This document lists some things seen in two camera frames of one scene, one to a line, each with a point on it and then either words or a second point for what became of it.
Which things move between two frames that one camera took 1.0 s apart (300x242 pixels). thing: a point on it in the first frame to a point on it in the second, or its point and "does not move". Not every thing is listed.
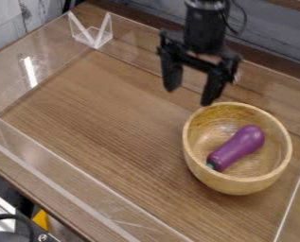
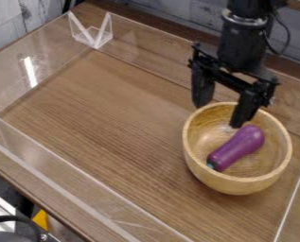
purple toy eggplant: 246,143 does not move
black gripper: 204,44 to 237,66
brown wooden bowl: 208,130 does not move
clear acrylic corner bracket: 92,36 does not move
